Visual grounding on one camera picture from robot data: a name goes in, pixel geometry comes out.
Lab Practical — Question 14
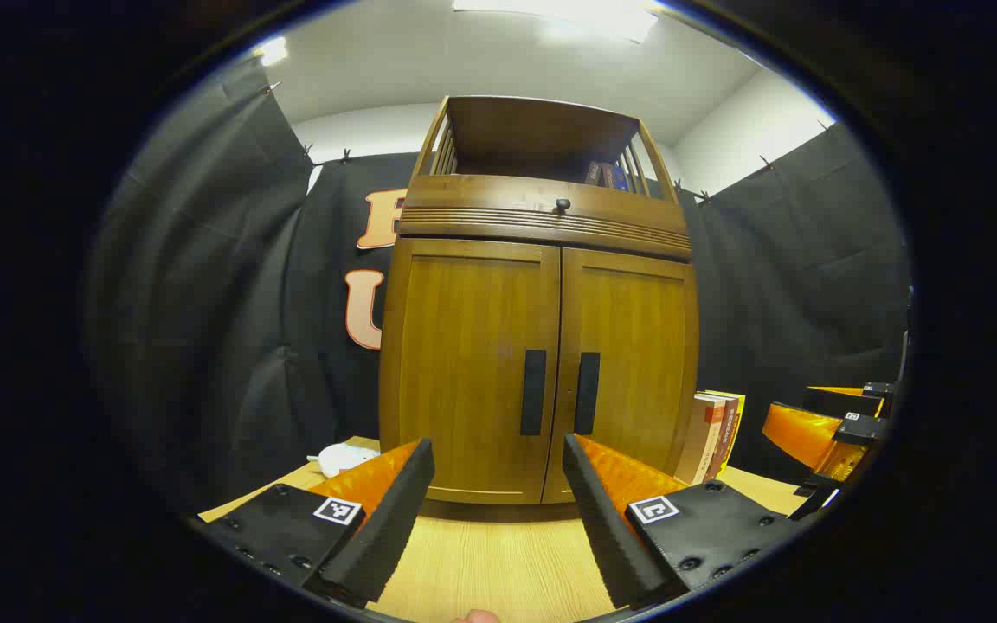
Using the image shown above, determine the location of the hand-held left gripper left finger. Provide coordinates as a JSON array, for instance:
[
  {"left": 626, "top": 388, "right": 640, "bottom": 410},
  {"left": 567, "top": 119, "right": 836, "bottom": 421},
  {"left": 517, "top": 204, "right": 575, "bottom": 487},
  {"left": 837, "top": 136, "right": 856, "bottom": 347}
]
[{"left": 196, "top": 437, "right": 436, "bottom": 609}]

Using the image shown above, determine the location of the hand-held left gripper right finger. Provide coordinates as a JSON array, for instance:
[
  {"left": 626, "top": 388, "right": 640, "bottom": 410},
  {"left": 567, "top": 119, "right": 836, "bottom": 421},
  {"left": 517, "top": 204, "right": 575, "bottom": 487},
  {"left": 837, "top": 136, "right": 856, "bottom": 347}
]
[{"left": 562, "top": 433, "right": 802, "bottom": 611}]

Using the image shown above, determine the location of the wooden shoe cabinet door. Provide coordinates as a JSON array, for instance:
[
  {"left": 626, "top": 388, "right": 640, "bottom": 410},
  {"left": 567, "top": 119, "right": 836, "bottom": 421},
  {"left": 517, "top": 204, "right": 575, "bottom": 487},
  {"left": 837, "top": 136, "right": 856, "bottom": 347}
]
[
  {"left": 380, "top": 238, "right": 562, "bottom": 504},
  {"left": 542, "top": 247, "right": 700, "bottom": 504}
]

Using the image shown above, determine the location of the wooden double-door shoe cabinet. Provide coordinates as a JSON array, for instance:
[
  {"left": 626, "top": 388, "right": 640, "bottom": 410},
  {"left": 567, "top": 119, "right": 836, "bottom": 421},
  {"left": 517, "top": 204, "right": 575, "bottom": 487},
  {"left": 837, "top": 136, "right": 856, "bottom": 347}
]
[{"left": 377, "top": 95, "right": 700, "bottom": 507}]

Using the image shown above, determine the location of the white plastic object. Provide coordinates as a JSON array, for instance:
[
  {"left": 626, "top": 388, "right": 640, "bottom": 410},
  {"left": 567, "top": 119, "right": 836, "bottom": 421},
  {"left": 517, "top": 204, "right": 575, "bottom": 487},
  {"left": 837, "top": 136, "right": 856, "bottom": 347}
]
[{"left": 306, "top": 442, "right": 380, "bottom": 478}]

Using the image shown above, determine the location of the brown white book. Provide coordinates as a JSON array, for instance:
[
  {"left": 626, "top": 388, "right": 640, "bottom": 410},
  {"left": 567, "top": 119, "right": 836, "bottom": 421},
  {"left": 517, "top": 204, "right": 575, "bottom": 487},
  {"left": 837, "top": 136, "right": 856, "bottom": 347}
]
[{"left": 676, "top": 391, "right": 731, "bottom": 485}]

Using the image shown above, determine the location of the large ceiling light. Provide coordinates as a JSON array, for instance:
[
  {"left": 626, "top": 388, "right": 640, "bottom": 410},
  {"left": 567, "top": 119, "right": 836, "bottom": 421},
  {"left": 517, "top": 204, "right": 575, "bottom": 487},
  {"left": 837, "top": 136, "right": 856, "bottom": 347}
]
[{"left": 451, "top": 0, "right": 660, "bottom": 43}]

